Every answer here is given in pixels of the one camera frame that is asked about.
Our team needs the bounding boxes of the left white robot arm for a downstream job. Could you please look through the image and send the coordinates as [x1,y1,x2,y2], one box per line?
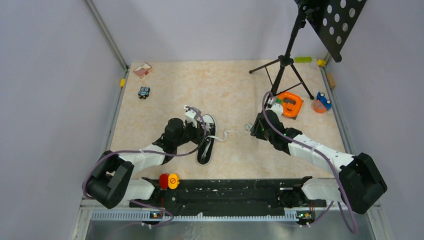
[82,114,217,209]

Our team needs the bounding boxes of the wooden block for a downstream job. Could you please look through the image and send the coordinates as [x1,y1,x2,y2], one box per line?
[326,72,337,90]

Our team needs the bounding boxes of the red yellow emergency button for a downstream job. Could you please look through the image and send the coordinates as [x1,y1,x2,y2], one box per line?
[159,173,180,190]

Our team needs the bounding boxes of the black music stand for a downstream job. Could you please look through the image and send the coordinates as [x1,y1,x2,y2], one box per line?
[249,0,366,99]

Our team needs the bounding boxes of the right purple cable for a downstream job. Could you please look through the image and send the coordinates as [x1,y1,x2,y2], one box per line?
[261,91,359,235]

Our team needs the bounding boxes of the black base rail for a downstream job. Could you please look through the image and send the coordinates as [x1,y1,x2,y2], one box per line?
[129,177,327,217]

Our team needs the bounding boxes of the yellow clip left edge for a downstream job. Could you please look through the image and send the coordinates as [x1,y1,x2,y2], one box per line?
[119,78,126,88]

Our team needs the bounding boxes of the orange ring toy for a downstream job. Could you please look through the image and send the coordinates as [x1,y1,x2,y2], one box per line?
[276,91,304,119]

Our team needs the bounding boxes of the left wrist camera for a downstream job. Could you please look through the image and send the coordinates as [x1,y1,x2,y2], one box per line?
[183,105,201,128]

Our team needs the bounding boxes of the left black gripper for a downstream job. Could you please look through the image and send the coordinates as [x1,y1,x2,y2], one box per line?
[174,118,211,147]

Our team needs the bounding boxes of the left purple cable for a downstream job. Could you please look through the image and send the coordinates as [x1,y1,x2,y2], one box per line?
[81,105,209,229]

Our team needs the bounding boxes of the black white canvas sneaker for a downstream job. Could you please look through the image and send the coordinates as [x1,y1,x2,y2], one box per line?
[196,114,217,166]

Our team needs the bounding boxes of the green block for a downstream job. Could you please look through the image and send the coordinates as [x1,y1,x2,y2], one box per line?
[294,56,313,63]

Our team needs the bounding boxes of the pink red box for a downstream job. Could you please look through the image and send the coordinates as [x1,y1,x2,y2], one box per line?
[133,62,153,79]

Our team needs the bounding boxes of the blue owl toy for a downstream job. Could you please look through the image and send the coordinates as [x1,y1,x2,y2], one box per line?
[138,86,151,99]

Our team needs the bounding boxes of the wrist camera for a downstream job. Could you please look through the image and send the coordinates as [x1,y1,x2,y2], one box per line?
[267,99,284,116]
[183,105,201,128]

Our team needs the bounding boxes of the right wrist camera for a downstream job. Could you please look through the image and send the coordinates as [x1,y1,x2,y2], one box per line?
[267,99,284,116]

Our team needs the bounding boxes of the yellow corner block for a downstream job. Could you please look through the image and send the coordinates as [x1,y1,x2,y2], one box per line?
[316,59,327,67]

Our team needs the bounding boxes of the purple cable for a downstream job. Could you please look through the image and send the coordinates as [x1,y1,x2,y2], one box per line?
[81,105,209,229]
[261,91,359,235]

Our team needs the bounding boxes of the blue orange toy car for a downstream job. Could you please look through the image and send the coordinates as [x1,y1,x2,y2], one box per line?
[313,91,332,114]

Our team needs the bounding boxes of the white cable duct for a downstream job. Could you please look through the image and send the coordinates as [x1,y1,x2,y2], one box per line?
[91,210,299,222]

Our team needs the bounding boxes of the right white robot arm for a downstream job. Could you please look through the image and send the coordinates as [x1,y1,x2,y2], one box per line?
[250,109,388,214]

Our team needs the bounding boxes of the white shoelace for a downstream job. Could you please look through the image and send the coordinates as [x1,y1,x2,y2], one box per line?
[200,130,247,158]

